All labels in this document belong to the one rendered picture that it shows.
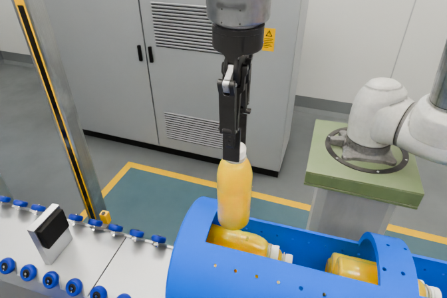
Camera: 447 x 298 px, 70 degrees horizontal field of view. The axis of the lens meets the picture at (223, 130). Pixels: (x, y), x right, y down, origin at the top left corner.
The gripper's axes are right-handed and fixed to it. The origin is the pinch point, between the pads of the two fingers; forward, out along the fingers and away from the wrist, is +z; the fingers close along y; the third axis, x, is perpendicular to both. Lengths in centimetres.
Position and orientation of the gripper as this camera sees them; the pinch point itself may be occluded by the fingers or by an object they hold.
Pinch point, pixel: (235, 137)
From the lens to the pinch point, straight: 56.3
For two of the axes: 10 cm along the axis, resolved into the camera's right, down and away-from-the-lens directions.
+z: 0.0, 8.2, 5.7
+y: -2.8, 5.5, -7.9
